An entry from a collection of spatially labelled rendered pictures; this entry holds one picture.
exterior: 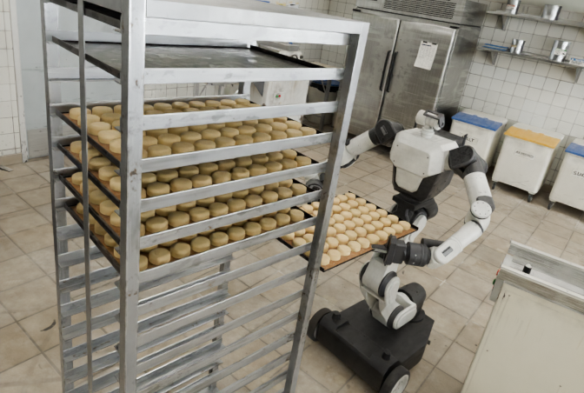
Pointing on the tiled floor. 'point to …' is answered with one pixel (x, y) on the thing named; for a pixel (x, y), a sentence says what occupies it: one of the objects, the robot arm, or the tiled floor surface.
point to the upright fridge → (418, 11)
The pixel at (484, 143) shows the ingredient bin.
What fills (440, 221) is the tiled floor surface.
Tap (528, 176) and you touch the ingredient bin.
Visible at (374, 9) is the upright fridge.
